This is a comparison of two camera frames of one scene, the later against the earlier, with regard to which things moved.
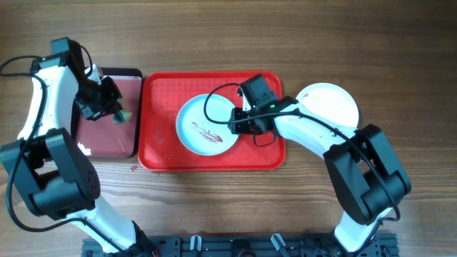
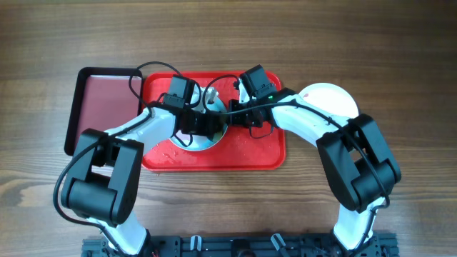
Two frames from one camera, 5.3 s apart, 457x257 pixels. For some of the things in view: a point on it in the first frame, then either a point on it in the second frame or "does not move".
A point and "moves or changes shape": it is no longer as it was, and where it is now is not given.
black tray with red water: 103,138 does not move
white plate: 331,103 does not move
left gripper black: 112,89 -> 213,119
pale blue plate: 197,133 moves or changes shape
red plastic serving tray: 161,95 does not move
